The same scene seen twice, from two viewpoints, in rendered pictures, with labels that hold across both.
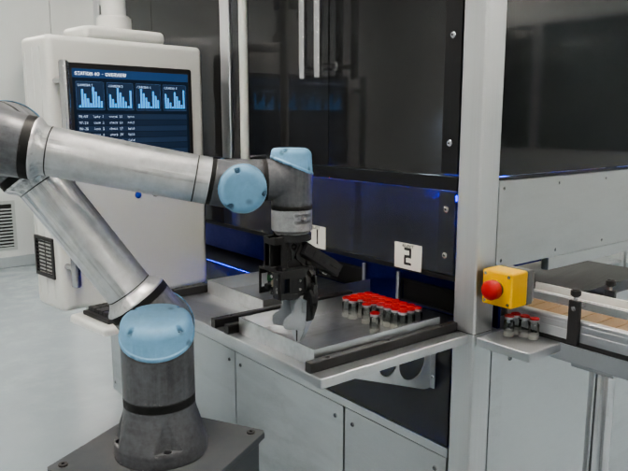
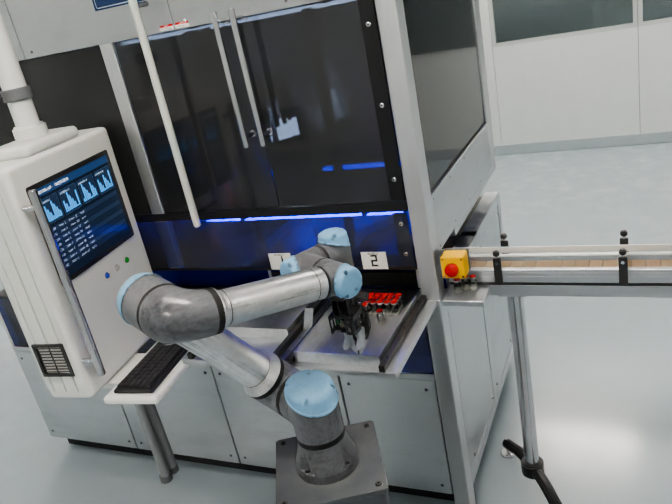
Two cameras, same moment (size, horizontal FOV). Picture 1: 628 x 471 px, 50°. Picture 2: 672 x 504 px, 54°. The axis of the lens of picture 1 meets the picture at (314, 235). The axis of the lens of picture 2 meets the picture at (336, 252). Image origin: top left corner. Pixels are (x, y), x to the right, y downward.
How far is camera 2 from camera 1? 0.87 m
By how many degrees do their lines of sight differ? 26
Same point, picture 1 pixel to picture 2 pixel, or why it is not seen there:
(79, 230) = (227, 347)
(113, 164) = (274, 301)
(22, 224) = not seen: outside the picture
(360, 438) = (358, 390)
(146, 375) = (325, 423)
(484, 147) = (423, 179)
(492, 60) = (415, 120)
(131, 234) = (113, 310)
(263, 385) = not seen: hidden behind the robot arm
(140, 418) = (325, 451)
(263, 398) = not seen: hidden behind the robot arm
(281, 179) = (338, 257)
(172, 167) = (306, 286)
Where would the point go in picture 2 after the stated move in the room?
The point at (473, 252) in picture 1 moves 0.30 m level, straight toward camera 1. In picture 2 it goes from (429, 248) to (473, 284)
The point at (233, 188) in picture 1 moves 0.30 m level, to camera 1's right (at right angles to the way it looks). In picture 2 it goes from (346, 285) to (454, 240)
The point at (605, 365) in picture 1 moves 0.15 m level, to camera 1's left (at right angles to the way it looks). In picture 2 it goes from (522, 291) to (485, 309)
